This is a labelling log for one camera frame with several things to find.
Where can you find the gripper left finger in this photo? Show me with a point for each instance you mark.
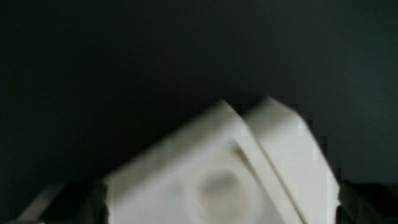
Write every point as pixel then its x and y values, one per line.
pixel 39 205

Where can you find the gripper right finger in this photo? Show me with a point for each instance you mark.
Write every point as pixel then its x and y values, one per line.
pixel 368 203

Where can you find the white square table top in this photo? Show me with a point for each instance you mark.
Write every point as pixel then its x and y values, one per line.
pixel 233 172

